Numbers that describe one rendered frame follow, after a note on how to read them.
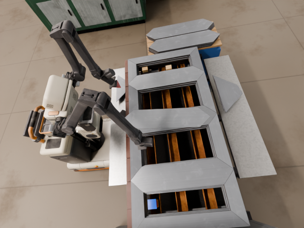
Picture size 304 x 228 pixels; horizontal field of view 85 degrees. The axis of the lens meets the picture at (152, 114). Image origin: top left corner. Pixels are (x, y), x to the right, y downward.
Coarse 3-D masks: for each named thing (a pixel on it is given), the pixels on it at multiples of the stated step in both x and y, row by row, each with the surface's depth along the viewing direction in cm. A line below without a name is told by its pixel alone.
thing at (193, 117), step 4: (188, 108) 143; (192, 108) 143; (196, 108) 142; (192, 112) 141; (196, 112) 140; (192, 116) 139; (196, 116) 139; (192, 120) 138; (196, 120) 137; (192, 124) 136; (196, 124) 136
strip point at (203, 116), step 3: (198, 108) 142; (198, 111) 141; (201, 111) 140; (201, 114) 139; (204, 114) 138; (207, 114) 138; (201, 117) 138; (204, 117) 137; (207, 117) 137; (201, 120) 137; (204, 120) 136; (201, 123) 135
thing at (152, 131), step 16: (144, 64) 176; (192, 64) 164; (208, 112) 139; (144, 128) 141; (160, 128) 139; (176, 128) 137; (192, 128) 137; (208, 128) 134; (192, 160) 126; (144, 192) 120; (160, 192) 121; (224, 192) 113; (144, 208) 116; (224, 208) 111
